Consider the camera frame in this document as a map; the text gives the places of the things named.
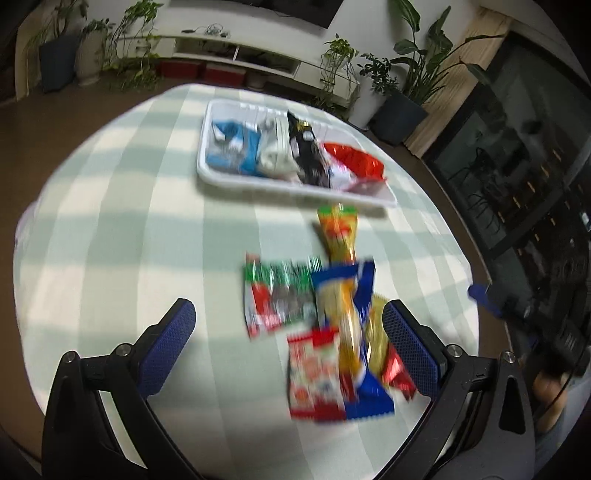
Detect plant in tall white pot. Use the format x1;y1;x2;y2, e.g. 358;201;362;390
348;53;400;130

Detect plant in cream ceramic pot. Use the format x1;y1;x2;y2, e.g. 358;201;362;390
76;18;112;87

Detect small dark red packet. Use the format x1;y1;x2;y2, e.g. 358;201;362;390
381;344;417;401

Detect pink snack packet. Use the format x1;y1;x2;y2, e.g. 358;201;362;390
349;179;385;195

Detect trailing pothos in white pot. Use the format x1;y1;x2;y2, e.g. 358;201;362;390
104;0;164;90

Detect black wall television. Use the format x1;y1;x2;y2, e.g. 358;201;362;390
240;0;345;29

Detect red white snack packet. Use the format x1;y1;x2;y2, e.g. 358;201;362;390
286;327;347;422

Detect black snack packet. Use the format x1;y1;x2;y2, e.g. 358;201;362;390
286;110;333;189

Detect white plastic tray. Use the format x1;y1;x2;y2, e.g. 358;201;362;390
196;99;399;208

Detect gold snack packet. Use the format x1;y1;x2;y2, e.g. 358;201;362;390
365;295;393;374

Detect green red snack packet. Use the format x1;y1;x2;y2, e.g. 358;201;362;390
244;253;324;340

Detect light blue snack packet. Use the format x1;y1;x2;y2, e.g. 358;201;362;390
206;119;262;176

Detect green white checked tablecloth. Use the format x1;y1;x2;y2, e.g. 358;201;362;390
13;83;481;480

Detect person's right hand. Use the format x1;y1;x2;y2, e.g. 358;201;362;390
531;371;571;435

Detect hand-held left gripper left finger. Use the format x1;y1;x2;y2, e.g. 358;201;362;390
41;298;205;480

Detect trailing plant with thin vines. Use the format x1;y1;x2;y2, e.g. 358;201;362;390
318;33;361;112

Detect pink white cartoon packet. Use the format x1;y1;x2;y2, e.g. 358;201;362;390
329;157;358;191

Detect orange packet with green edge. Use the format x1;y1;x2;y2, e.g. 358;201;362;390
317;203;359;264

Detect beige curtain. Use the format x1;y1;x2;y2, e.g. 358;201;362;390
406;14;513;160

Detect large leafy plant dark pot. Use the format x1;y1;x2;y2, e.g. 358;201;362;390
369;0;506;147

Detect white television cabinet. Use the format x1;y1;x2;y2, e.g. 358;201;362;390
157;34;361;104

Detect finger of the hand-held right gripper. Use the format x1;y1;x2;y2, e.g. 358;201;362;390
467;283;509;319

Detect tall plant in blue pot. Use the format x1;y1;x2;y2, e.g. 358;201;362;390
28;0;88;93

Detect tangle of cables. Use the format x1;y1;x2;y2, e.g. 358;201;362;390
182;24;232;38

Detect glass sliding door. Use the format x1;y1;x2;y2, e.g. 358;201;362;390
425;32;591;296

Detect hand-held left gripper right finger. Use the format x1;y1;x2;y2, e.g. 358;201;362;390
374;300;537;480

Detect dark blue yellow cake packet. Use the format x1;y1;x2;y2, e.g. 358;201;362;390
310;261;395;421

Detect red storage box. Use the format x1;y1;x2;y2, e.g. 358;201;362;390
204;65;245;86
159;60;204;79

